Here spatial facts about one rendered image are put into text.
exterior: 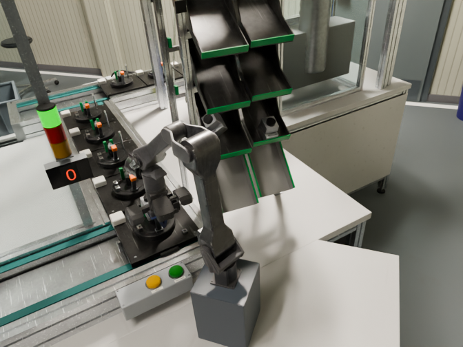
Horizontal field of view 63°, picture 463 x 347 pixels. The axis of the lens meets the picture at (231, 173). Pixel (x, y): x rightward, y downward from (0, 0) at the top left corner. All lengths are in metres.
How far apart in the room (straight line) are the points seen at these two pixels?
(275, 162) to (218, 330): 0.62
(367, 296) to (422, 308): 1.17
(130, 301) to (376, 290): 0.72
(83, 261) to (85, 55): 4.71
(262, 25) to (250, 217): 0.69
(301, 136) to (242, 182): 0.91
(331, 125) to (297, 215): 0.93
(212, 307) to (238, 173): 0.50
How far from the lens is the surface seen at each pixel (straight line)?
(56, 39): 6.08
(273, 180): 1.37
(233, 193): 1.30
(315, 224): 1.45
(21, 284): 1.38
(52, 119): 1.15
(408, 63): 4.46
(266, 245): 1.35
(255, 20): 1.20
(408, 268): 2.58
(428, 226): 2.90
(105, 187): 1.55
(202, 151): 0.76
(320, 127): 2.23
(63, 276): 1.34
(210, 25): 1.15
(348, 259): 1.34
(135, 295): 1.15
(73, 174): 1.23
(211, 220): 0.86
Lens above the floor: 1.83
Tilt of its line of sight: 35 degrees down
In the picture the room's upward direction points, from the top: 4 degrees counter-clockwise
